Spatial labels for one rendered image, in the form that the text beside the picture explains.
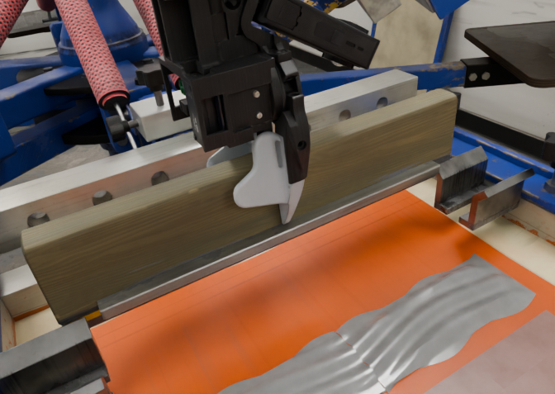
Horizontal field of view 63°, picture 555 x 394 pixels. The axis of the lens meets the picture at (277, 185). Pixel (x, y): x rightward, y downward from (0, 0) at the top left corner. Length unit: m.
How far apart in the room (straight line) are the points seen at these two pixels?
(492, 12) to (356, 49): 2.39
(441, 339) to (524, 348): 0.07
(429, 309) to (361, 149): 0.16
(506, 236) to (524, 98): 2.19
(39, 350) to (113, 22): 0.80
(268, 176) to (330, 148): 0.07
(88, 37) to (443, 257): 0.61
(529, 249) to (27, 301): 0.51
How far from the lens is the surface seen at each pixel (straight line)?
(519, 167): 0.59
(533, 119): 2.72
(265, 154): 0.35
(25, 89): 1.01
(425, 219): 0.56
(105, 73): 0.76
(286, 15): 0.33
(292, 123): 0.33
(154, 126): 0.59
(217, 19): 0.32
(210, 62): 0.32
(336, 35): 0.36
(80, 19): 0.83
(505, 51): 1.18
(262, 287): 0.47
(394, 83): 0.70
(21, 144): 1.01
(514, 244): 0.54
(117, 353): 0.45
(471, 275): 0.49
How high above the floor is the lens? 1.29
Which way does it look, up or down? 32 degrees down
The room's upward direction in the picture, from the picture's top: 6 degrees counter-clockwise
